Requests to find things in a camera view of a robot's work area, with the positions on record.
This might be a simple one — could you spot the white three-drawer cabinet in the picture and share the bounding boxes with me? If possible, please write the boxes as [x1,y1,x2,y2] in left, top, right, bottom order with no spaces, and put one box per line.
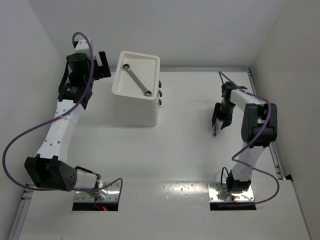
[111,51,161,127]

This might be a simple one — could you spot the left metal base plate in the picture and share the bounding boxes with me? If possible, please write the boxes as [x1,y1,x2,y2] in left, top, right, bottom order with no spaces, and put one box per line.
[73,181,122,203]

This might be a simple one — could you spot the metal base plate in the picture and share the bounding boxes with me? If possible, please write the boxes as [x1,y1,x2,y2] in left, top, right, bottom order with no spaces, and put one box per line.
[207,182,255,204]
[73,181,122,203]

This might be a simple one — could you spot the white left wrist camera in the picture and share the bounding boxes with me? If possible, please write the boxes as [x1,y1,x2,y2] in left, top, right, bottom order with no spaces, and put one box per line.
[72,38,92,56]

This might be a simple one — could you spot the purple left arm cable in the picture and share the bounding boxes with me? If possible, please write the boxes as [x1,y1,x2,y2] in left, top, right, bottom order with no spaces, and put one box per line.
[2,31,123,198]

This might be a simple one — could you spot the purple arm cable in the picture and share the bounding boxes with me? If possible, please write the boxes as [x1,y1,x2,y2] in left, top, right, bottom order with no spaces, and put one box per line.
[2,31,123,198]
[218,71,280,206]

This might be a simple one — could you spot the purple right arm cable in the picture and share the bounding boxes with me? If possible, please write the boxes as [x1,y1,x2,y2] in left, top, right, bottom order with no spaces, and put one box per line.
[218,71,280,206]

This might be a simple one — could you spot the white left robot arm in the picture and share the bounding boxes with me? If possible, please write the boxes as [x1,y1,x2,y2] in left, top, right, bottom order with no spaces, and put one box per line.
[24,52,100,192]

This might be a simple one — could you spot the silver ratchet wrench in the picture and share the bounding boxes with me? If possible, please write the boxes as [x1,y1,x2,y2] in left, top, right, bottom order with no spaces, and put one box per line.
[212,126,218,138]
[122,63,152,97]

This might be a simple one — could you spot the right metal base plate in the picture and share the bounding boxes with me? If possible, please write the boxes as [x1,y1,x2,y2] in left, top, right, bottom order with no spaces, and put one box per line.
[207,182,255,204]

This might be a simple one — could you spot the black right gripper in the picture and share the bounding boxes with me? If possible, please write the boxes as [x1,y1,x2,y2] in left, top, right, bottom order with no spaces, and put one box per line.
[212,101,236,129]

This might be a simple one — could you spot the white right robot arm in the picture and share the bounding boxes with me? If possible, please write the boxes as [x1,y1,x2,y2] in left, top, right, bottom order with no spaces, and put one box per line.
[211,82,278,193]

